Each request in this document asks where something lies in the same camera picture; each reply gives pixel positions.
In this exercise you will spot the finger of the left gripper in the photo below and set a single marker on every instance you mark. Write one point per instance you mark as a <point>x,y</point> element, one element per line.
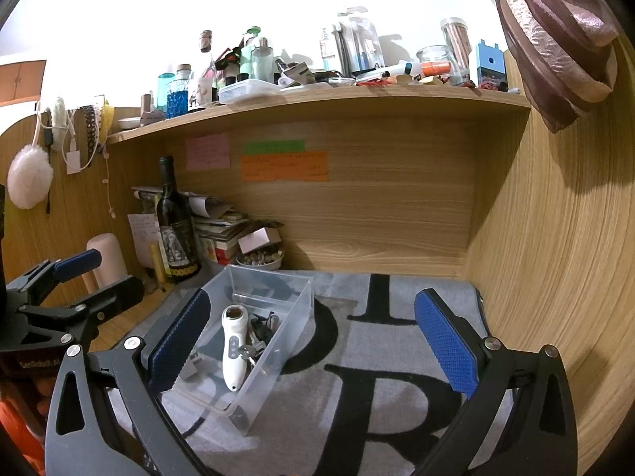
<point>47,275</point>
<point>83,317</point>

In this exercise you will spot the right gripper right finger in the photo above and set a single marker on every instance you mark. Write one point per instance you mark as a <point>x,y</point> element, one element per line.
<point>518,416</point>

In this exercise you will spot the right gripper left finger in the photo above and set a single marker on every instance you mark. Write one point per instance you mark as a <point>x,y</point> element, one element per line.
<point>81,436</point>

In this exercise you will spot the white handheld massager device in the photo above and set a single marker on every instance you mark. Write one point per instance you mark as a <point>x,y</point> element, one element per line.
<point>235,328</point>

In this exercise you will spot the clear plastic storage bin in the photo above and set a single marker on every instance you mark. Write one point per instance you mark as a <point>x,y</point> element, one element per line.
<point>260,292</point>

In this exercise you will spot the key bunch with harmonica keychain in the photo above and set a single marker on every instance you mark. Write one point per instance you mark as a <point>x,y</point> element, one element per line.
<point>254,345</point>

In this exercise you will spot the orange jacket sleeve forearm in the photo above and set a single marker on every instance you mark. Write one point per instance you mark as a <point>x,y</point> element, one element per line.
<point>26,443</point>

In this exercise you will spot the yellow lip balm tube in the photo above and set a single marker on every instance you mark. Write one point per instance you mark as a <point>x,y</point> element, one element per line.
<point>158,265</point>

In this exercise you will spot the white handwritten note paper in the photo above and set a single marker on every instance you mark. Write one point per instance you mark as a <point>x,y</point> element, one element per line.
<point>144,230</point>

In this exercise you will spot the dark wine bottle elephant label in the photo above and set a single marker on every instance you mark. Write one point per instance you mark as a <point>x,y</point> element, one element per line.
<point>175,226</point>

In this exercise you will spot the white fluffy pompom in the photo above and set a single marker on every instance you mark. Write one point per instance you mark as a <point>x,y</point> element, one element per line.
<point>30,177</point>

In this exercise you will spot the stack of books and papers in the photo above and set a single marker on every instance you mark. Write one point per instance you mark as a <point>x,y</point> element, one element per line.
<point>218,226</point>

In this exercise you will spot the white bowl of stones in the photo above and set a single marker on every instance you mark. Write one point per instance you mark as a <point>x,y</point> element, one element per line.
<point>267,260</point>

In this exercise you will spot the white card on bowl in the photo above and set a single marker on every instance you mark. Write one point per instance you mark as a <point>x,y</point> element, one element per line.
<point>260,238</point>

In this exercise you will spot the grey mat with black letters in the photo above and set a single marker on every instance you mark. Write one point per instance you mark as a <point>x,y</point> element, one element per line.
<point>363,395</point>

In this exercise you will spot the pink sticky note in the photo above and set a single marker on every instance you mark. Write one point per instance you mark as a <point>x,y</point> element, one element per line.
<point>209,152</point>

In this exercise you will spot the blue glass bottle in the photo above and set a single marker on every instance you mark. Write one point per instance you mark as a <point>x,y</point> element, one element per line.
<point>178,92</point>

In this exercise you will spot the orange sticky note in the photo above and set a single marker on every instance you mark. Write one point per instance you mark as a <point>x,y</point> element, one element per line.
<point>295,167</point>

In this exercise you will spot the green sticky note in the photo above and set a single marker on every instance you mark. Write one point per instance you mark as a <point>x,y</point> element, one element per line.
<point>273,147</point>

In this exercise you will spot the light blue tall bottle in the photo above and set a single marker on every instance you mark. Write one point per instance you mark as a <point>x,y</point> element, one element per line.
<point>163,84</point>

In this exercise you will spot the white labelled liquor bottle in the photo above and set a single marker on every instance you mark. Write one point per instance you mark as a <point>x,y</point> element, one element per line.
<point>206,90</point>

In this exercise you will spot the clear lidded box on shelf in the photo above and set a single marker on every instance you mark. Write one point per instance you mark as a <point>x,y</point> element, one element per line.
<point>247,89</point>

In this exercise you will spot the green spray bottle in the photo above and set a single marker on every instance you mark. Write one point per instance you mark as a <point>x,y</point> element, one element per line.
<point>247,45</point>

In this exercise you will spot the wooden shelf board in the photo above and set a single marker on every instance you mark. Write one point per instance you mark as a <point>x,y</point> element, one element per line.
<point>325,104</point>

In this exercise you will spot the blue pencil sharpener box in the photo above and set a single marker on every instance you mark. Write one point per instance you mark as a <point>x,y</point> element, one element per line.
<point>490,67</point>

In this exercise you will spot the mauve tied curtain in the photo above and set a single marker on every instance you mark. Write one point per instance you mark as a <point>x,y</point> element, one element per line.
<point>565,53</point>

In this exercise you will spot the glass jar of straws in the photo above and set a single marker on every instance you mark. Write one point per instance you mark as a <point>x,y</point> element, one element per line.
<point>455,33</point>

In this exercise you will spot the white charger with cable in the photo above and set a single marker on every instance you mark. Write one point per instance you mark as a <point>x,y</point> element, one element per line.
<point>74,133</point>

